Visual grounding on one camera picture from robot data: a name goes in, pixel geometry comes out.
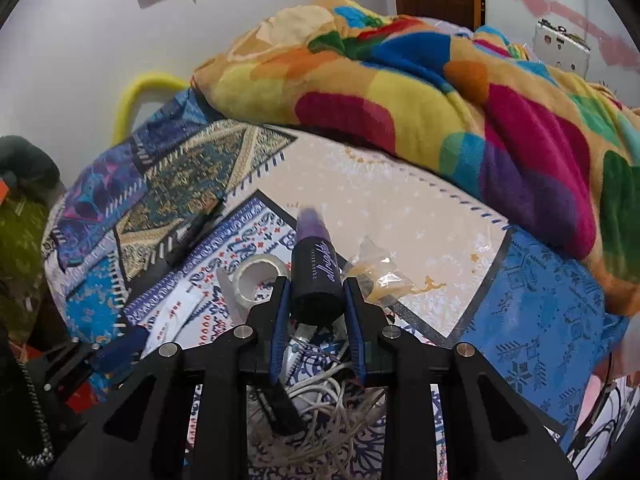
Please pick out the colourful fleece blanket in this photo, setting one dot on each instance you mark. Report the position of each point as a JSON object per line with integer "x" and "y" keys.
{"x": 553, "y": 153}

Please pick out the white tape roll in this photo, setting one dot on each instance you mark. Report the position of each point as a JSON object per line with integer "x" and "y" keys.
{"x": 254, "y": 272}

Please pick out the clear plastic wrapper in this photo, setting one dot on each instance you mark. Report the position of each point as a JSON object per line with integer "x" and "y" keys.
{"x": 377, "y": 274}

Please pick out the white bedside cabinet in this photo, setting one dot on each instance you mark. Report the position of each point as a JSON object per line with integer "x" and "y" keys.
{"x": 555, "y": 46}

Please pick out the black purple spray bottle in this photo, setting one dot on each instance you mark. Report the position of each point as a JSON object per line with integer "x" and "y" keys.
{"x": 317, "y": 291}

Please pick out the blue patchwork bedspread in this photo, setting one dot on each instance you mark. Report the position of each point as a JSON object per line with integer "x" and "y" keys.
{"x": 190, "y": 194}

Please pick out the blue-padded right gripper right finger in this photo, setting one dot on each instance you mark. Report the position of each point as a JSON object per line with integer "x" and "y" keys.
{"x": 490, "y": 432}

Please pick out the green patterned bag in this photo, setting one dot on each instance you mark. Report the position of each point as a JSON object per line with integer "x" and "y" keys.
{"x": 22, "y": 273}

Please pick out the sliding wardrobe with hearts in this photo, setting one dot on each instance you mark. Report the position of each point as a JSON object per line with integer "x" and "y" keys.
{"x": 614, "y": 59}

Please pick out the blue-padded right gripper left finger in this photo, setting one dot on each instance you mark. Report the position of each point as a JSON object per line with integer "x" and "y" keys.
{"x": 183, "y": 413}

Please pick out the yellow foam bed rail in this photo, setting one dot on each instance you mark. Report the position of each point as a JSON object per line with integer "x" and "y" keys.
{"x": 147, "y": 87}

